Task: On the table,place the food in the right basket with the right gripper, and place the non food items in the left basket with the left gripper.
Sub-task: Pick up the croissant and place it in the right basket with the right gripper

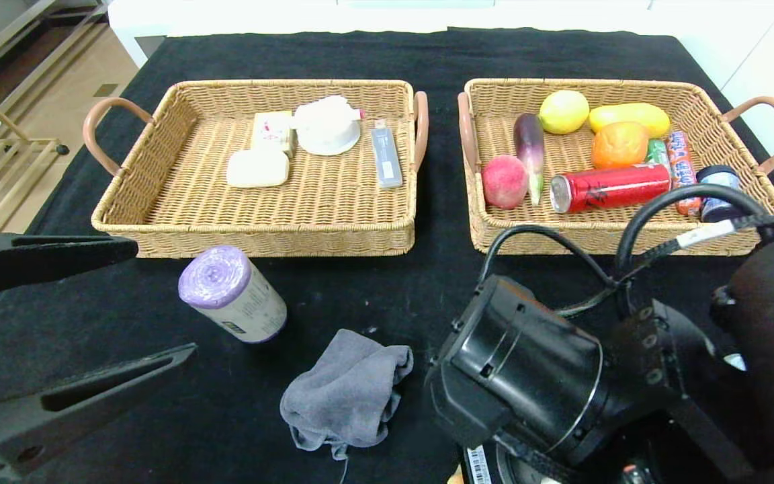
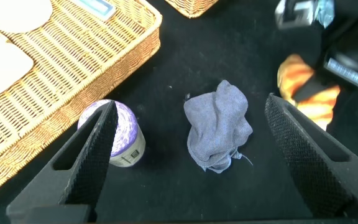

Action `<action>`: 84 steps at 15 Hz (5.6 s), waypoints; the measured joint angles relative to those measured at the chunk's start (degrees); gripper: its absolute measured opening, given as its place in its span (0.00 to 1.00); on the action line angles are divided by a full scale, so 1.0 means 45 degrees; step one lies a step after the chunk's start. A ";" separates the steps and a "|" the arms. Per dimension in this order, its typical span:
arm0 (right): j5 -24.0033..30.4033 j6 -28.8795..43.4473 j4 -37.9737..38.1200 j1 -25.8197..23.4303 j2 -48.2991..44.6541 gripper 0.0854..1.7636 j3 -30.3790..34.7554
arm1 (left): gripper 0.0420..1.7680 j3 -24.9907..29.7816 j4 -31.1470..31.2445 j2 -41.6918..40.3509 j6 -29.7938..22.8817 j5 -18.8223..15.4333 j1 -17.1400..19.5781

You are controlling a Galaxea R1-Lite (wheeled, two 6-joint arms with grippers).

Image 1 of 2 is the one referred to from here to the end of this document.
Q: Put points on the black table cloth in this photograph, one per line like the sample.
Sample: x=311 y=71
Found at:
x=360 y=289

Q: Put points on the yellow lemon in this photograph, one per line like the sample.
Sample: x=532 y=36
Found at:
x=564 y=111

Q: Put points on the dark blue jar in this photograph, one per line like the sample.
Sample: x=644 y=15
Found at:
x=719 y=178

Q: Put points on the orange fruit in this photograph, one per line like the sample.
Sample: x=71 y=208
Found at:
x=619 y=145

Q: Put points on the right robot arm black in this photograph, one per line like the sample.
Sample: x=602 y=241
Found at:
x=528 y=370

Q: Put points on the purple eggplant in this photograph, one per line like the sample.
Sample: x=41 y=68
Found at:
x=529 y=143

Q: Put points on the white soap bar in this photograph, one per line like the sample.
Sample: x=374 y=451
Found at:
x=256 y=169

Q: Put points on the wicker basket holding toiletries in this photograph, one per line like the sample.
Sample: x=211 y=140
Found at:
x=333 y=202

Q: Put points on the grey rectangular stick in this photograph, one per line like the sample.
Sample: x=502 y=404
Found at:
x=387 y=158

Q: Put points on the small pale printed box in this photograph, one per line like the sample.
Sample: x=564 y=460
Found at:
x=271 y=132

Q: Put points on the croissant bread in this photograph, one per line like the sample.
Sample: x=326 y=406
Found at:
x=455 y=478

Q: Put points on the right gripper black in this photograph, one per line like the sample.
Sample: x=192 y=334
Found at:
x=478 y=464

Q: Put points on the wicker basket holding food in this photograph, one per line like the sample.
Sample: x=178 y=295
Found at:
x=562 y=232

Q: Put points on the purple trash bag roll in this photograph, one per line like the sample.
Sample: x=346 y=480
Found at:
x=234 y=296

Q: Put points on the yellow oblong mango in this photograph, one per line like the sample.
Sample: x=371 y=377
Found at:
x=632 y=115

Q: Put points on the red soda can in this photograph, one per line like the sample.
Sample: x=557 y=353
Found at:
x=609 y=188

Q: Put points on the orange sausage snack tube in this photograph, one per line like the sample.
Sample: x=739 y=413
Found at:
x=681 y=158

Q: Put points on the white round bowl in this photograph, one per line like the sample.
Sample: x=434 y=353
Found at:
x=328 y=130

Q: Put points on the green gum box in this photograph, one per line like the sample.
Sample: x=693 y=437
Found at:
x=657 y=152

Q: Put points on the pink peach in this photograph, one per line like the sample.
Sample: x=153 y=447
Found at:
x=504 y=182

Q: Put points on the grey cloth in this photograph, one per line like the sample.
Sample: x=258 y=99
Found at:
x=347 y=390

